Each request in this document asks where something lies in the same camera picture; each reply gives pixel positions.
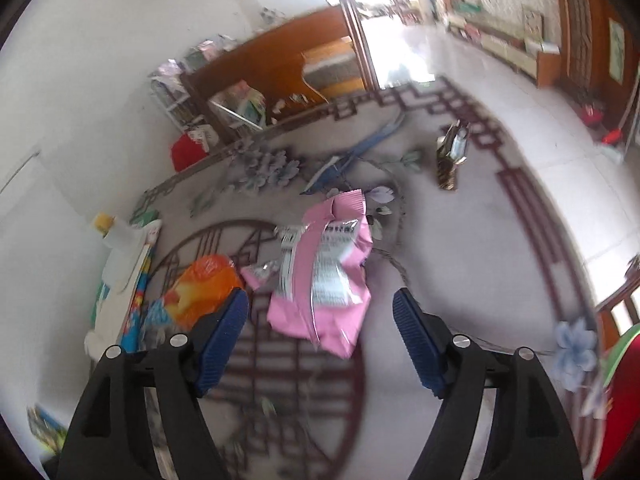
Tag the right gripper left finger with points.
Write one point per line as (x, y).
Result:
(110, 436)

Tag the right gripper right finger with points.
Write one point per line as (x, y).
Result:
(530, 436)

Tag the pink snack bag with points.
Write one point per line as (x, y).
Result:
(320, 291)

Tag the white cardboard stack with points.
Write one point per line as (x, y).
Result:
(117, 312)

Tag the orange snack bag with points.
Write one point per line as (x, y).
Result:
(202, 289)

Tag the yellow topped white bottle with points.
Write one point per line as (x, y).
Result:
(116, 233)

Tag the red bag by shelf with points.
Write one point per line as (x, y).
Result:
(186, 152)

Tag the shiny brown snack wrapper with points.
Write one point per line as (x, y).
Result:
(450, 153)

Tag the red dustpan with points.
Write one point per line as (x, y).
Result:
(612, 138)

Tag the white metal book shelf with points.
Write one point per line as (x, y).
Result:
(167, 90)

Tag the low wooden tv cabinet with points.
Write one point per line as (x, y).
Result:
(521, 48)

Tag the wooden bed frame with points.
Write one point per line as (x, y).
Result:
(272, 63)

